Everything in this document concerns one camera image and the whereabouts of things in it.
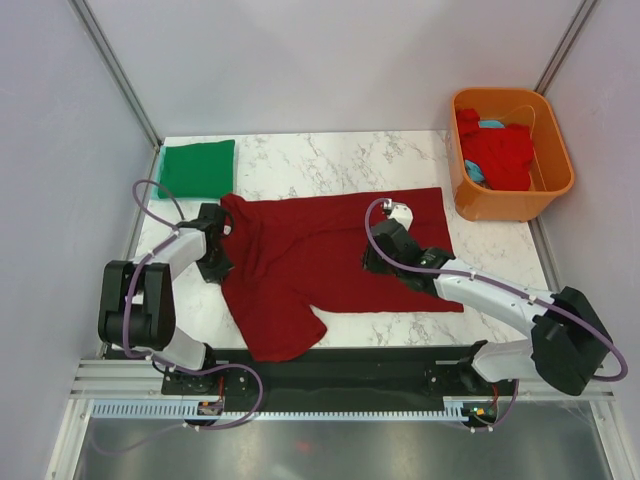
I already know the dark red t shirt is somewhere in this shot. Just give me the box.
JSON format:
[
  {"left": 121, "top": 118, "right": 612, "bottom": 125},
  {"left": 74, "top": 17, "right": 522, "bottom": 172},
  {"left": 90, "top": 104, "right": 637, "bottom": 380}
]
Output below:
[{"left": 221, "top": 192, "right": 463, "bottom": 362}]

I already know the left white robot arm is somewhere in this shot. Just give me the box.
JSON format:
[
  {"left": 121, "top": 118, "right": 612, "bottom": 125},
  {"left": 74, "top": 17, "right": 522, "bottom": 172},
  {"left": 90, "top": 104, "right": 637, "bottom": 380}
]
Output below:
[{"left": 97, "top": 203, "right": 234, "bottom": 393}]

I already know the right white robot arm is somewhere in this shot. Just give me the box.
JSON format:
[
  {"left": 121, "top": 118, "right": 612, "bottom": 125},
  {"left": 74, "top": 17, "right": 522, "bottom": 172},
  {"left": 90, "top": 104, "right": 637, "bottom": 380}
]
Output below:
[{"left": 363, "top": 219, "right": 611, "bottom": 396}]

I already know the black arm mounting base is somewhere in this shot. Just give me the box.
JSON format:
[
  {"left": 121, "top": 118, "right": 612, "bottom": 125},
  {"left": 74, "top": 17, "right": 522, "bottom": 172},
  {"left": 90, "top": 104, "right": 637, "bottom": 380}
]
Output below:
[{"left": 161, "top": 345, "right": 514, "bottom": 410}]

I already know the folded green t shirt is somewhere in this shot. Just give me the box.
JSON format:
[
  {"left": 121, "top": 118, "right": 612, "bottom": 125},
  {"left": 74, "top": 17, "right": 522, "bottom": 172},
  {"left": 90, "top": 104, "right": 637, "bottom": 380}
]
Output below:
[{"left": 160, "top": 140, "right": 236, "bottom": 199}]

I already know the light blue t shirt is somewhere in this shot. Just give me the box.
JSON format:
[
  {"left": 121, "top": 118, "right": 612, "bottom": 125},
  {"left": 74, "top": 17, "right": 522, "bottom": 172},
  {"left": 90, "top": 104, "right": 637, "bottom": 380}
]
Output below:
[{"left": 464, "top": 119, "right": 505, "bottom": 186}]

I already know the folded teal t shirt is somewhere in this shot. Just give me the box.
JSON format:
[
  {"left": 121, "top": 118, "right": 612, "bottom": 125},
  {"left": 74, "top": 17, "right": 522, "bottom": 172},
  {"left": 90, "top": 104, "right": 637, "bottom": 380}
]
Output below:
[{"left": 150, "top": 145, "right": 166, "bottom": 200}]

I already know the orange plastic basket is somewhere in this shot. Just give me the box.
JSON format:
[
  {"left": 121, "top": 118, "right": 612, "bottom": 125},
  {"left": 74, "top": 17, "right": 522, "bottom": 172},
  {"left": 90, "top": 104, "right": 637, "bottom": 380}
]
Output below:
[{"left": 447, "top": 87, "right": 575, "bottom": 222}]

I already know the bright red t shirt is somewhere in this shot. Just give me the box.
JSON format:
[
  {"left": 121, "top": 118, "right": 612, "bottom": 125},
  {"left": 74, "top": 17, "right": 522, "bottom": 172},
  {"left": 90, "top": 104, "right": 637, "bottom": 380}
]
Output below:
[{"left": 455, "top": 109, "right": 535, "bottom": 191}]

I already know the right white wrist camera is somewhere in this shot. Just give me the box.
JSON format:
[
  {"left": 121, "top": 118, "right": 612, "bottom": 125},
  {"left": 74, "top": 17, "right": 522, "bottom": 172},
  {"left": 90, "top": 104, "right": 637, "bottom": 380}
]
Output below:
[{"left": 382, "top": 198, "right": 413, "bottom": 231}]

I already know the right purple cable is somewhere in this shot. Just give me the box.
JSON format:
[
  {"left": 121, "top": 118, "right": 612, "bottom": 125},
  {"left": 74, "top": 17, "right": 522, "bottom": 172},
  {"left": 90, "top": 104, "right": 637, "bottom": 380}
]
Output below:
[{"left": 363, "top": 197, "right": 629, "bottom": 435}]

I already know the purple cable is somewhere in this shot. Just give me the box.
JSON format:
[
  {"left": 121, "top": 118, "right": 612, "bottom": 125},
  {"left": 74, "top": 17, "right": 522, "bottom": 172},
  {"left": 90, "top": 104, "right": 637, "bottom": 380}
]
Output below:
[
  {"left": 363, "top": 197, "right": 629, "bottom": 435},
  {"left": 89, "top": 178, "right": 265, "bottom": 456}
]

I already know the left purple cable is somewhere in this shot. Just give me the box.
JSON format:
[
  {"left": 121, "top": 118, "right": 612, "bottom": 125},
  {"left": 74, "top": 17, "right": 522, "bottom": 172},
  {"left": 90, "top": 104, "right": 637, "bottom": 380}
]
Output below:
[{"left": 89, "top": 178, "right": 265, "bottom": 456}]

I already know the white slotted cable duct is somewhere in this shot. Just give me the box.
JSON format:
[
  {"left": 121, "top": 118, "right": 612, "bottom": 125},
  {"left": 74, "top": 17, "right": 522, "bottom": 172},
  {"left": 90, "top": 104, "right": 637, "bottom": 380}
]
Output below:
[{"left": 91, "top": 398, "right": 507, "bottom": 422}]

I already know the aluminium rail profile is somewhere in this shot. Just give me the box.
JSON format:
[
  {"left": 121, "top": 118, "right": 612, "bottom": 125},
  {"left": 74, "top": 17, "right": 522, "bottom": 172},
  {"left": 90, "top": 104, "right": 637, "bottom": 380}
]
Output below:
[{"left": 69, "top": 357, "right": 616, "bottom": 400}]

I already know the left aluminium frame post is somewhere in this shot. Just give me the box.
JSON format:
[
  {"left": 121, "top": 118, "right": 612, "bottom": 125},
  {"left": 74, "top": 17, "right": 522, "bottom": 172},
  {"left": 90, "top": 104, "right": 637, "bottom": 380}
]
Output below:
[{"left": 68, "top": 0, "right": 162, "bottom": 152}]

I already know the aluminium frame post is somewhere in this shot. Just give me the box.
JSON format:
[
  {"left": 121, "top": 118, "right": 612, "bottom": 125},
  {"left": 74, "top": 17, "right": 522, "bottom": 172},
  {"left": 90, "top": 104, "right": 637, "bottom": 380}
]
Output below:
[
  {"left": 534, "top": 0, "right": 602, "bottom": 96},
  {"left": 68, "top": 0, "right": 162, "bottom": 152}
]

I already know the right aluminium frame post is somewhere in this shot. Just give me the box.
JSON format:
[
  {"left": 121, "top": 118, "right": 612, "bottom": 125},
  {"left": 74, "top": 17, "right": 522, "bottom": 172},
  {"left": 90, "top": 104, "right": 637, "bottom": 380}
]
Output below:
[{"left": 534, "top": 0, "right": 602, "bottom": 96}]

